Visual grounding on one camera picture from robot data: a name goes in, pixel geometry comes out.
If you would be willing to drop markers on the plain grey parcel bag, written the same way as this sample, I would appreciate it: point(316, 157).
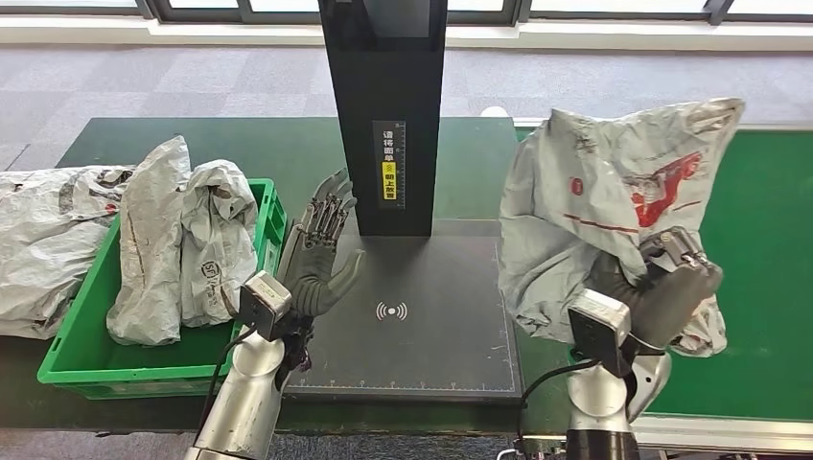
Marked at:
point(149, 254)

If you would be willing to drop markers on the dark window frame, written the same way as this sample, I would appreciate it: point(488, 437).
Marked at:
point(203, 13)

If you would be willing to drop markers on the green plastic crate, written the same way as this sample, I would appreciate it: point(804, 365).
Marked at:
point(82, 368)

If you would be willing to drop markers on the black inbound scanning machine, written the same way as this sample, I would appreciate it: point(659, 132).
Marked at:
point(387, 95)

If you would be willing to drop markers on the crumpled grey parcel bag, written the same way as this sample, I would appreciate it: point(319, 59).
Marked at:
point(44, 254)

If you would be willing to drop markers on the dark green table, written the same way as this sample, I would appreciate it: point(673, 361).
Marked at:
point(254, 146)

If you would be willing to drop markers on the grey parcel bag red splash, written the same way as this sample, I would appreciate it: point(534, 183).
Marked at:
point(571, 222)

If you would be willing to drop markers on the grey parcel bag red print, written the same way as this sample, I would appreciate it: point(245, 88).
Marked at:
point(216, 254)

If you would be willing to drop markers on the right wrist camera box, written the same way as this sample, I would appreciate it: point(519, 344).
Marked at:
point(597, 330)

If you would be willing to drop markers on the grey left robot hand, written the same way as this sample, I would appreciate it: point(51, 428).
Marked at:
point(311, 279)

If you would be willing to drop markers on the aluminium conveyor frame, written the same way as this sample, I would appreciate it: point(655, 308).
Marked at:
point(730, 435)

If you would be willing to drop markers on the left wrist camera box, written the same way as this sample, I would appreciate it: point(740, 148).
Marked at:
point(263, 305)

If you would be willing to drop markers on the white conveyor roller cap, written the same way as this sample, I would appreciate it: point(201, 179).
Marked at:
point(495, 112)

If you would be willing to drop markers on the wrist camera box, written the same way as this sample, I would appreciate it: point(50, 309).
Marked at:
point(263, 305)
point(597, 330)

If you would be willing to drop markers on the white window sill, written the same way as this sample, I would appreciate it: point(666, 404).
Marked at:
point(127, 30)

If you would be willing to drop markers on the green conveyor belt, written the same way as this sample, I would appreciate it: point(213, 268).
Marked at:
point(762, 254)

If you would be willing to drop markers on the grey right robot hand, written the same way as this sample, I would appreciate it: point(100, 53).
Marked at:
point(679, 305)

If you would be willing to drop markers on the black yellow ruler label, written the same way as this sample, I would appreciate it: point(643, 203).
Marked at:
point(389, 165)

